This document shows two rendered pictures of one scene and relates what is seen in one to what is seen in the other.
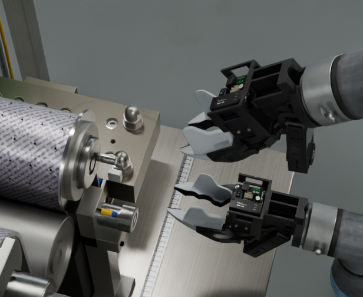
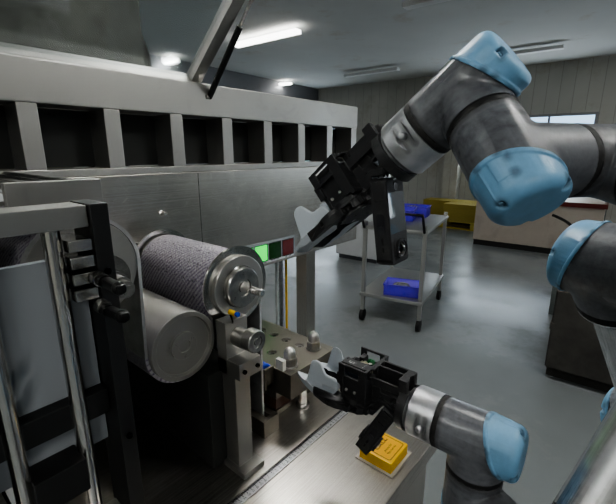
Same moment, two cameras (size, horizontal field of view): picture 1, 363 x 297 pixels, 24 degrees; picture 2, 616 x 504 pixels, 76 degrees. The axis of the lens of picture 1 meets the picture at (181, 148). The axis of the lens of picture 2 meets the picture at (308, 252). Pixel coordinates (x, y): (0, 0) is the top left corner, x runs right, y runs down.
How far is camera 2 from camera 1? 0.84 m
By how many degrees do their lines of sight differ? 47
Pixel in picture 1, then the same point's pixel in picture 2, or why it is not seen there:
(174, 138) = not seen: hidden behind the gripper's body
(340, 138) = not seen: outside the picture
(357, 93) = (424, 95)
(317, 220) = (421, 393)
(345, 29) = (528, 468)
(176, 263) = (305, 464)
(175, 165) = not seen: hidden behind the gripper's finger
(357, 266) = (462, 463)
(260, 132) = (346, 190)
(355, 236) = (459, 414)
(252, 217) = (357, 370)
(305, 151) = (388, 221)
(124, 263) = (264, 450)
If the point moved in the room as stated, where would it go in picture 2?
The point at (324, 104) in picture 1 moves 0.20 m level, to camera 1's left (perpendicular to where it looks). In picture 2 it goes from (395, 125) to (249, 129)
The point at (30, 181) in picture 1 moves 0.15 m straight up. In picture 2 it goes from (193, 278) to (187, 194)
